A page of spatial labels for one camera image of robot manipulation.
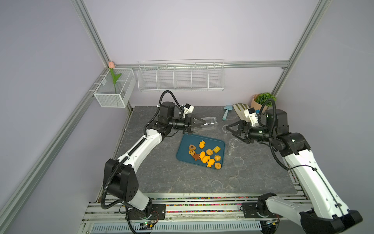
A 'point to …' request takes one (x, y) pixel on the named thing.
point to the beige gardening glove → (239, 108)
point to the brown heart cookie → (192, 147)
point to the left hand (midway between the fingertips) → (204, 127)
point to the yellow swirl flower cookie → (217, 158)
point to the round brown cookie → (217, 165)
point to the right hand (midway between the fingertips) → (229, 130)
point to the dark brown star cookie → (196, 156)
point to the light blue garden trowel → (228, 107)
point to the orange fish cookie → (201, 144)
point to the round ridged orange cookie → (209, 152)
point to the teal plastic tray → (187, 140)
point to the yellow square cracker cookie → (216, 149)
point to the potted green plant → (258, 99)
